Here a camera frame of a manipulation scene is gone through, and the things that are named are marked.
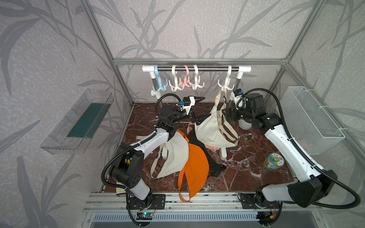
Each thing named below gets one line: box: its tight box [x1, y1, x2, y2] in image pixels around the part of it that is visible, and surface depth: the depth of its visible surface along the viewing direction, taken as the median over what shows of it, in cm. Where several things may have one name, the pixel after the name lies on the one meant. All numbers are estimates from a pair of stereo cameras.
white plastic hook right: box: [217, 65, 236, 91], surface depth 68 cm
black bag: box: [185, 125, 227, 178], surface depth 87 cm
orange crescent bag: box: [175, 129, 210, 203], surface depth 84 cm
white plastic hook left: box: [168, 64, 185, 92], surface depth 68 cm
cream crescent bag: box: [150, 131, 189, 179], surface depth 87 cm
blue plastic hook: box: [152, 65, 168, 92], surface depth 68 cm
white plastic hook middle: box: [188, 64, 205, 91], surface depth 69 cm
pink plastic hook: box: [179, 64, 192, 88], surface depth 68 cm
